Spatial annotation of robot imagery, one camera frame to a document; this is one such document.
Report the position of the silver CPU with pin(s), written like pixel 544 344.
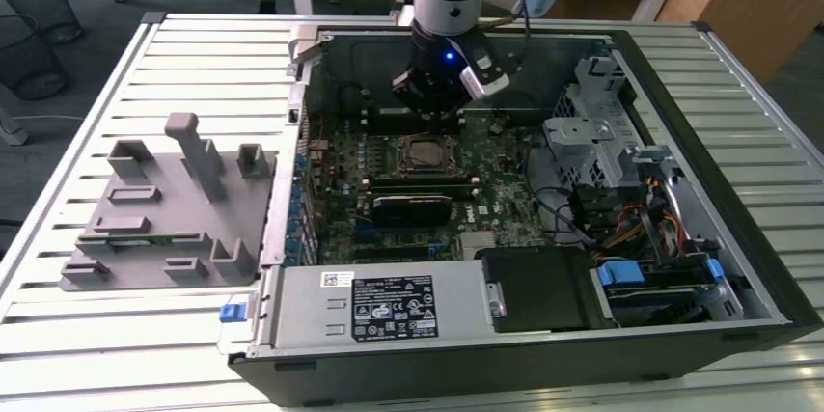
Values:
pixel 431 154

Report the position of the metal locking lever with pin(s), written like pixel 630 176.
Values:
pixel 430 173

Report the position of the CPU socket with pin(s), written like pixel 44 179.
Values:
pixel 402 173

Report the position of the round coin battery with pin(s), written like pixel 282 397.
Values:
pixel 498 128

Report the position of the silver drive cage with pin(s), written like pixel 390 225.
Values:
pixel 586 142

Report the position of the green motherboard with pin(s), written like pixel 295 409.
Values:
pixel 508 200

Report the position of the black graphics card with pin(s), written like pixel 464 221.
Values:
pixel 412 211

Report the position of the blue card retention clip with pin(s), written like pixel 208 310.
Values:
pixel 298 189
pixel 292 252
pixel 295 212
pixel 294 237

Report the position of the black expansion slot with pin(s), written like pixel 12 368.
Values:
pixel 399 238
pixel 392 253

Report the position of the silver chipset heatsink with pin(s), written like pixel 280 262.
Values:
pixel 479 242

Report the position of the blue disk carrier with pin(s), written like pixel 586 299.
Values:
pixel 618 279

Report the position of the silver power supply unit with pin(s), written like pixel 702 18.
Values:
pixel 303 306

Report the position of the grey parts rack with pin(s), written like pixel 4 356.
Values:
pixel 160 219

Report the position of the wooden cabinet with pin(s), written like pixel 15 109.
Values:
pixel 760 7

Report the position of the green RAM stick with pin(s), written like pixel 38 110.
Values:
pixel 155 239

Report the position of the blue case latch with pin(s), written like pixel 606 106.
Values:
pixel 234 313

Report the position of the blue bay clip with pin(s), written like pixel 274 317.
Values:
pixel 712 271

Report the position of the black PC case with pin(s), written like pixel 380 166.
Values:
pixel 451 378

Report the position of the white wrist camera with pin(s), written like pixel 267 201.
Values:
pixel 490 86

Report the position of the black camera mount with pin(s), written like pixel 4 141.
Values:
pixel 479 47

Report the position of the grey plastic bracket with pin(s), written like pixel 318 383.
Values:
pixel 647 156

